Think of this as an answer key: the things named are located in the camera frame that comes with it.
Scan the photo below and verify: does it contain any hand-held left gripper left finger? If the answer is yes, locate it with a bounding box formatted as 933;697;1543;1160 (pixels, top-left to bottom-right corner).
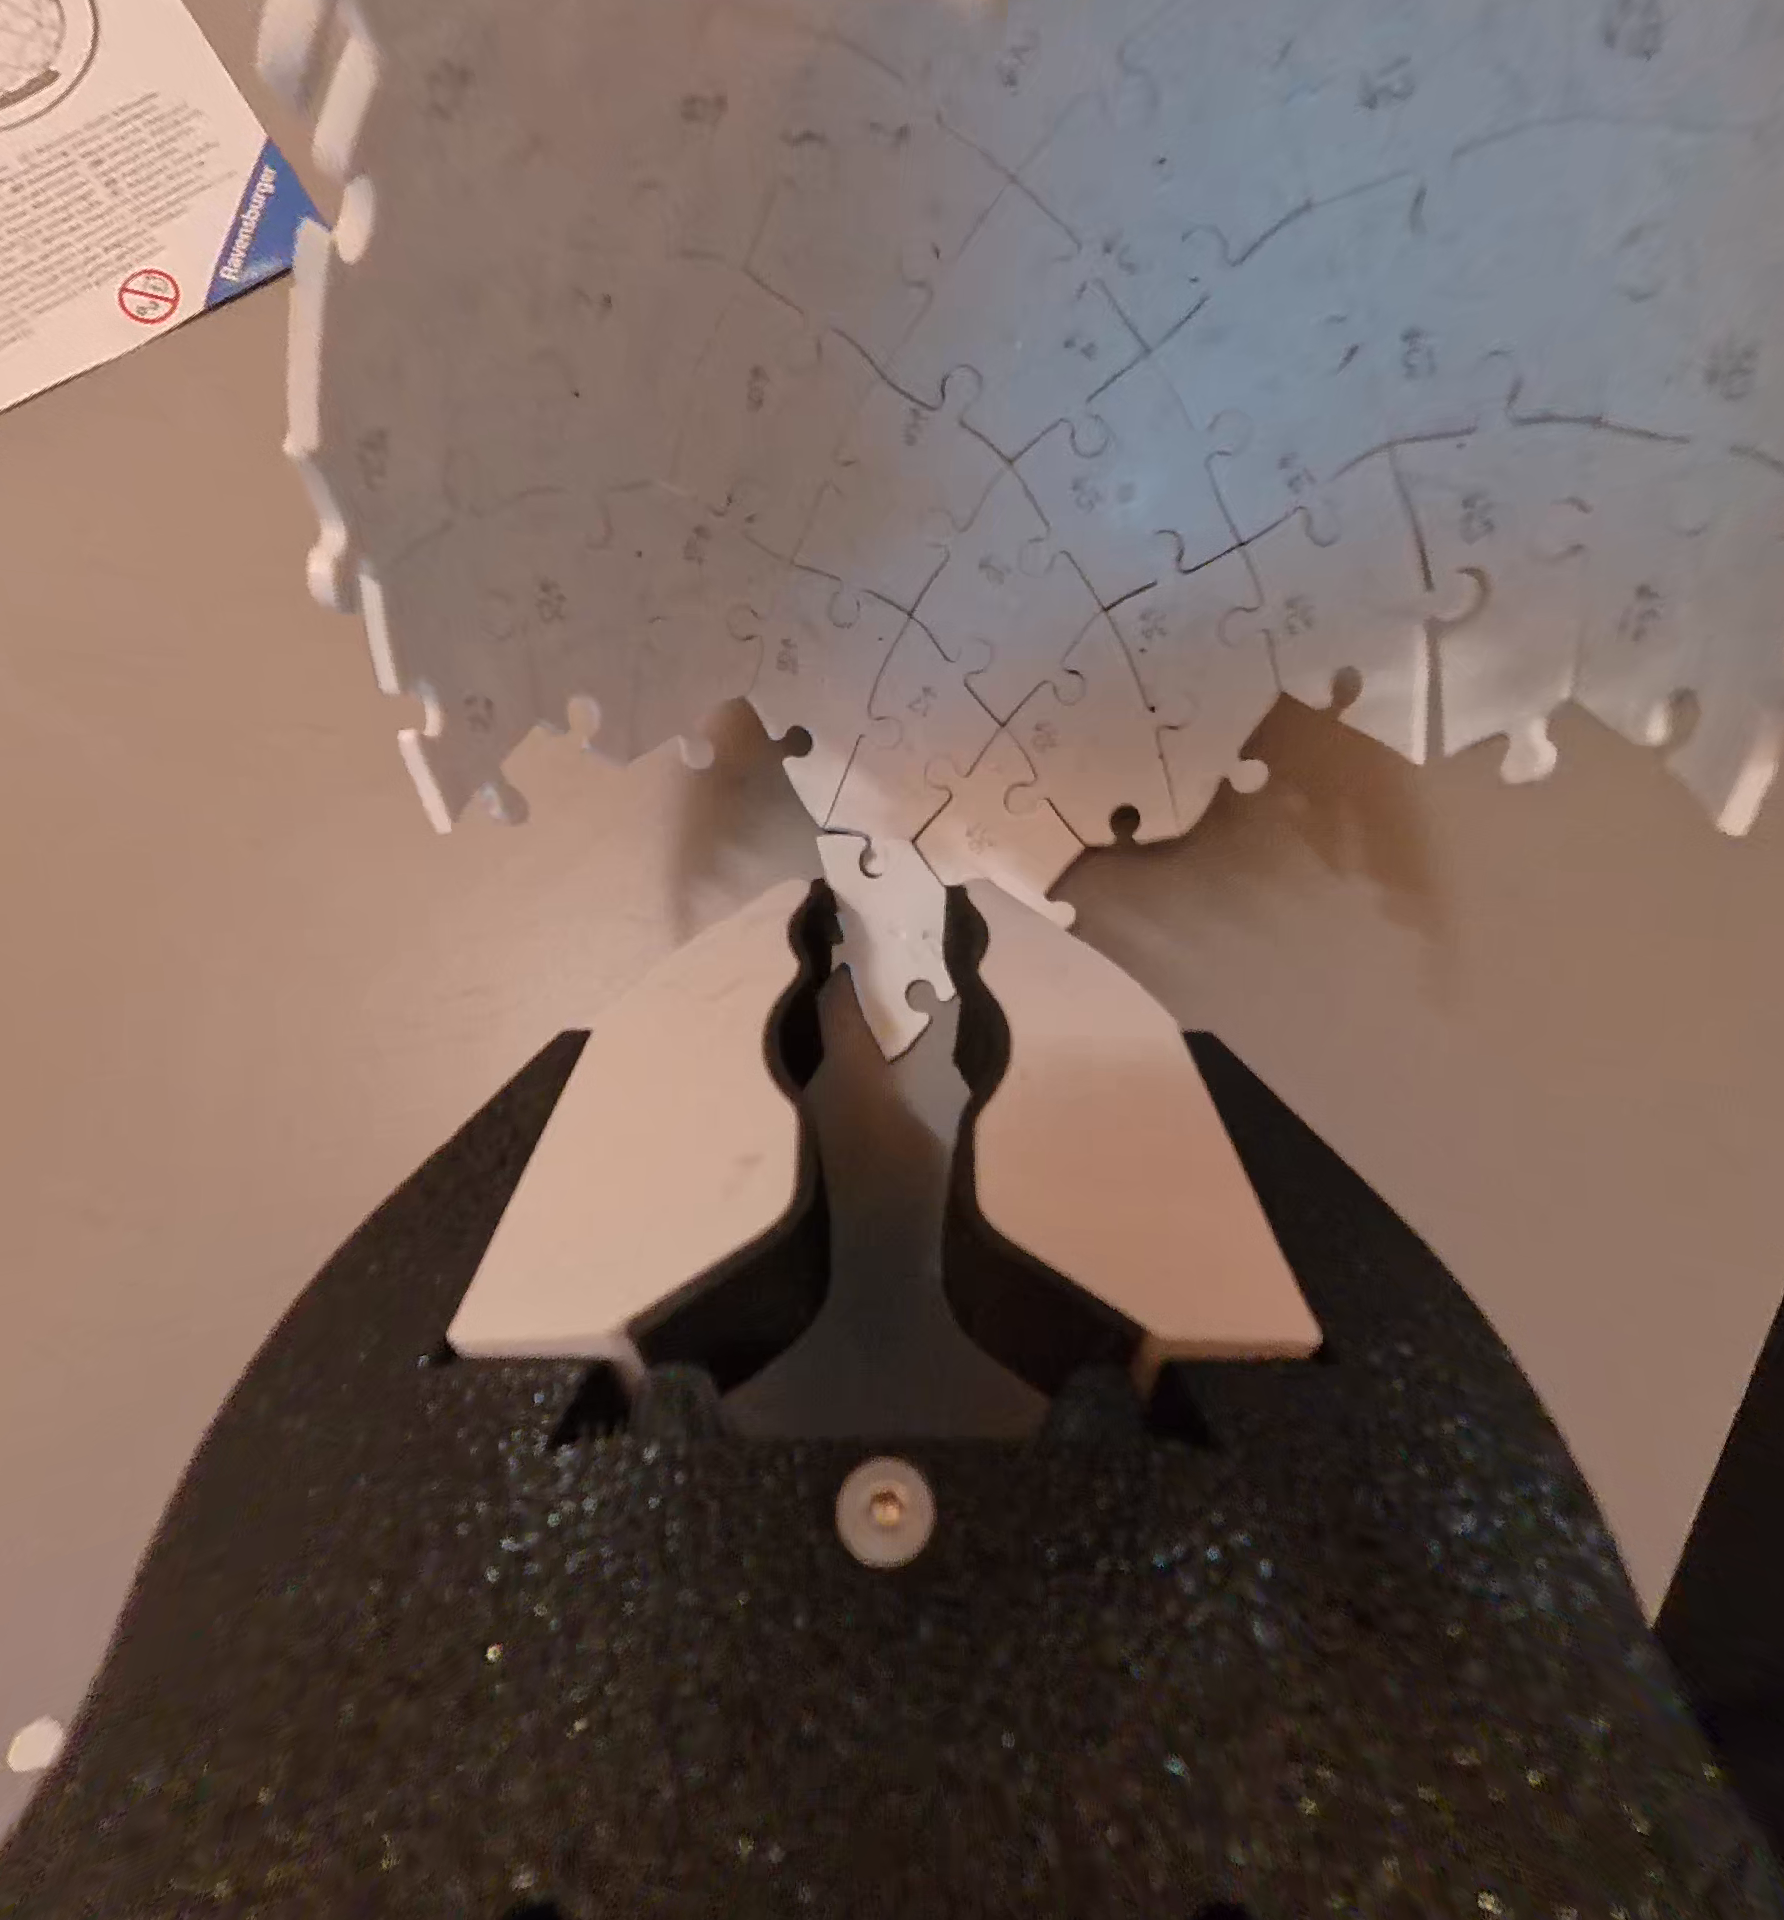
441;877;835;1372

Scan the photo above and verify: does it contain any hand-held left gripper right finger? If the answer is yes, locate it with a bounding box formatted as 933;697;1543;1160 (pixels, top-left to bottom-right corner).
943;877;1325;1387

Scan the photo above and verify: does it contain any colourful cartoon puzzle ball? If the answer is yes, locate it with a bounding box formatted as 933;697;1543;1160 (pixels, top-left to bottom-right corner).
285;0;1784;1060

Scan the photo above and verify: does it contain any white instruction leaflet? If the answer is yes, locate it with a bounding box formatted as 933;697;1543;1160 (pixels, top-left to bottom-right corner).
0;0;333;452

